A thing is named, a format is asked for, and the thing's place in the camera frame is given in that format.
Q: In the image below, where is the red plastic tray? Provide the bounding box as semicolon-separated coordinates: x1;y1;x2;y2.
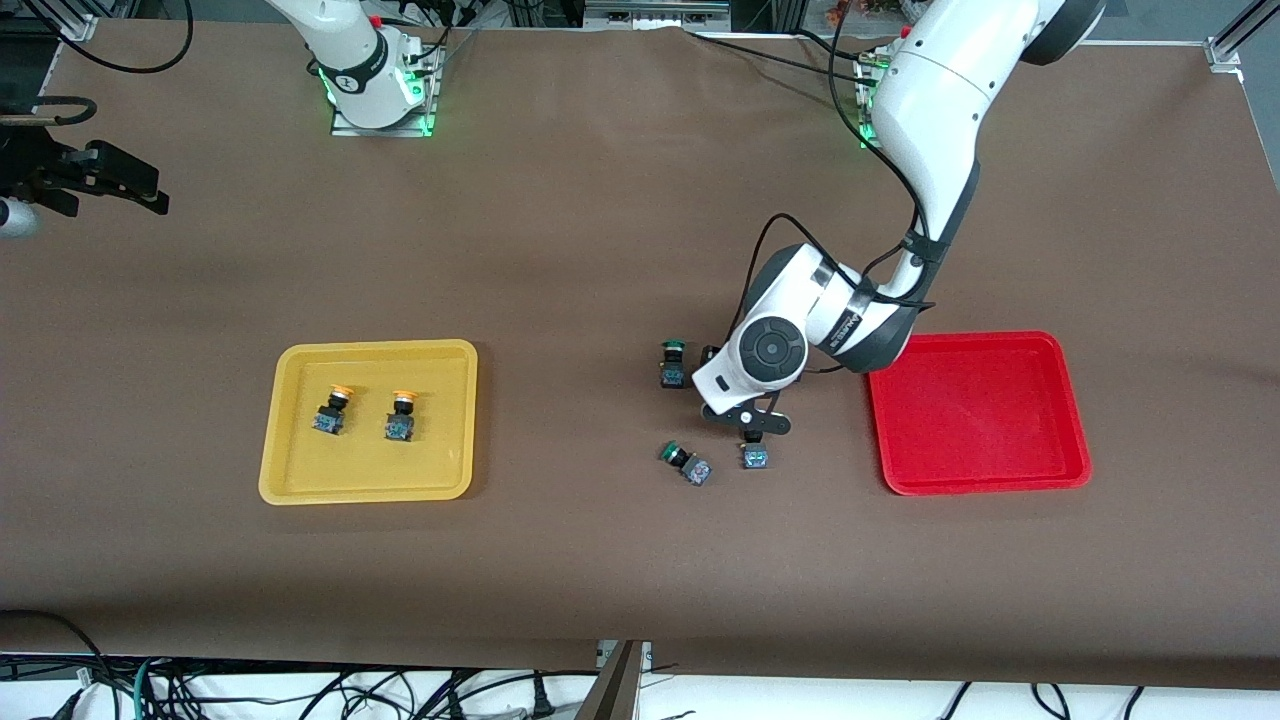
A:
865;330;1093;497

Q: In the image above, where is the colourful patterned object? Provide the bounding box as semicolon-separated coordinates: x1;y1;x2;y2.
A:
825;0;906;26

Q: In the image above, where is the yellow plastic tray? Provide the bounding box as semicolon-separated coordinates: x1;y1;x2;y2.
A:
258;339;479;506

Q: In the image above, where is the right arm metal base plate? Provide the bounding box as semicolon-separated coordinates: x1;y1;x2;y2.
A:
330;45;443;138

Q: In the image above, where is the silver metal rail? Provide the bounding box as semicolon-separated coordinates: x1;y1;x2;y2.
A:
585;0;731;31

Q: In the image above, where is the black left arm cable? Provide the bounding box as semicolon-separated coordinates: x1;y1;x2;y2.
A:
740;0;941;376

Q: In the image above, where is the black cable on table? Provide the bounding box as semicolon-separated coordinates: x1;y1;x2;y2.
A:
685;28;866;79
790;28;873;59

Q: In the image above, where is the black power plug cable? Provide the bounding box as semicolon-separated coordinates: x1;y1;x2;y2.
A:
440;670;558;720

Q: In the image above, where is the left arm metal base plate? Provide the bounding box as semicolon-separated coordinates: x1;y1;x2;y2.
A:
853;48;886;151

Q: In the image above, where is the brown table cover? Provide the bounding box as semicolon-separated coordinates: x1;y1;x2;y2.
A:
0;18;1280;691

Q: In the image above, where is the black looped floor cable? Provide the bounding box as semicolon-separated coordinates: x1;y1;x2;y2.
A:
0;608;107;701

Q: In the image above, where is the yellow push button switch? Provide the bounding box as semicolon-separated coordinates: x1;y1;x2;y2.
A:
384;390;420;443
311;384;356;437

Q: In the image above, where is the grey metal table bracket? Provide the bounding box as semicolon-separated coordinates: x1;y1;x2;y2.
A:
572;640;653;720

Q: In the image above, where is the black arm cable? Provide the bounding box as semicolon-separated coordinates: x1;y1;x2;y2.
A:
0;0;196;127
740;0;941;376

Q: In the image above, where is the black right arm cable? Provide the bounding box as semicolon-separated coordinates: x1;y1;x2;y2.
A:
0;0;196;127

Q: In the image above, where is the aluminium frame corner bracket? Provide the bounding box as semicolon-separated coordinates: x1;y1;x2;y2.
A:
40;0;101;43
1205;0;1280;73

